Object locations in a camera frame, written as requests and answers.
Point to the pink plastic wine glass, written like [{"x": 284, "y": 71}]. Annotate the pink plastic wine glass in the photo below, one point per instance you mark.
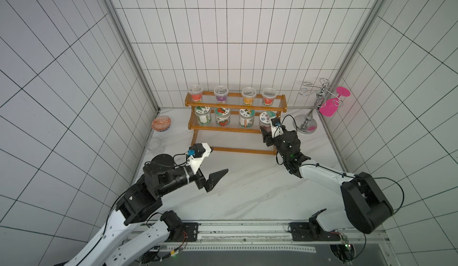
[{"x": 336, "y": 100}]

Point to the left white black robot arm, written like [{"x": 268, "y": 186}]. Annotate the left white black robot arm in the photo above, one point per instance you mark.
[{"x": 135, "y": 229}]

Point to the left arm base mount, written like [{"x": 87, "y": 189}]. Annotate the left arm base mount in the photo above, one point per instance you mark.
[{"x": 187, "y": 232}]

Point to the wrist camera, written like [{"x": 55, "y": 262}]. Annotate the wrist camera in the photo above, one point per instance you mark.
[
  {"x": 276, "y": 127},
  {"x": 195, "y": 156}
]

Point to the small container red seeds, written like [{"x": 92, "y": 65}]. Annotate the small container red seeds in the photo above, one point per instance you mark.
[{"x": 196, "y": 93}]

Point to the flower label seed jar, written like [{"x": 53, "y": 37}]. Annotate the flower label seed jar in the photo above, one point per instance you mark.
[{"x": 246, "y": 117}]

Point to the wiring bundle under rail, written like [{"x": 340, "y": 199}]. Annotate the wiring bundle under rail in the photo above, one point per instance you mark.
[{"x": 161, "y": 253}]

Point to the small container dark seeds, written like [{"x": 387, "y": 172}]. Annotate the small container dark seeds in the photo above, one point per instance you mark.
[{"x": 268, "y": 96}]

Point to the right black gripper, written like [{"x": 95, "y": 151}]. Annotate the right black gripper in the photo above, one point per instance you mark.
[{"x": 278, "y": 140}]

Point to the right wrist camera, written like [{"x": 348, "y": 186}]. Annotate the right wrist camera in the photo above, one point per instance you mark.
[{"x": 276, "y": 127}]

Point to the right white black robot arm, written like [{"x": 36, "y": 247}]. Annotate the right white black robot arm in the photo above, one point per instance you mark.
[{"x": 364, "y": 206}]

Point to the strawberry lid jar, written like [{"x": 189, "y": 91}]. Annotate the strawberry lid jar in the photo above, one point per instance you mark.
[{"x": 222, "y": 116}]

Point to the green tree lid jar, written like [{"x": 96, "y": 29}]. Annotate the green tree lid jar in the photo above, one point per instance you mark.
[{"x": 203, "y": 115}]

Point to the orange patterned glass bowl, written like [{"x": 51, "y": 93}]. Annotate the orange patterned glass bowl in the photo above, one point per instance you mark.
[{"x": 161, "y": 124}]

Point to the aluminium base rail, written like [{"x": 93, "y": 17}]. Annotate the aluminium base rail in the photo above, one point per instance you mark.
[{"x": 270, "y": 235}]

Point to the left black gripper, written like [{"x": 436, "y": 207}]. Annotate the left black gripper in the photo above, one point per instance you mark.
[{"x": 210, "y": 183}]

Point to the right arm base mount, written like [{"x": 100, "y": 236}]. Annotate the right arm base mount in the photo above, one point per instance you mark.
[{"x": 307, "y": 232}]

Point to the red seed jar monkey lid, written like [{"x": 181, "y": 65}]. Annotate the red seed jar monkey lid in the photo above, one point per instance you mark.
[{"x": 265, "y": 120}]

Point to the orange wooden two-tier shelf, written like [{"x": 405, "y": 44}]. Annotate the orange wooden two-tier shelf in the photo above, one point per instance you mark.
[{"x": 232, "y": 137}]

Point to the small container brown seeds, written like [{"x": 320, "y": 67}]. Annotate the small container brown seeds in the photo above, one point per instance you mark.
[{"x": 248, "y": 94}]

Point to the clear glass cup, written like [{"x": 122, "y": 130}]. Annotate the clear glass cup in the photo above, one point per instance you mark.
[{"x": 154, "y": 144}]

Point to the small container purple seeds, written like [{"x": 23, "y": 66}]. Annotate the small container purple seeds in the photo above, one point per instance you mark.
[{"x": 221, "y": 94}]

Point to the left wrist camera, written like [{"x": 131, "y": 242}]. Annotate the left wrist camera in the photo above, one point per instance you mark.
[{"x": 195, "y": 156}]

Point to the chrome wine glass rack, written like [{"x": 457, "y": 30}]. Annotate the chrome wine glass rack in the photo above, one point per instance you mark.
[{"x": 306, "y": 124}]

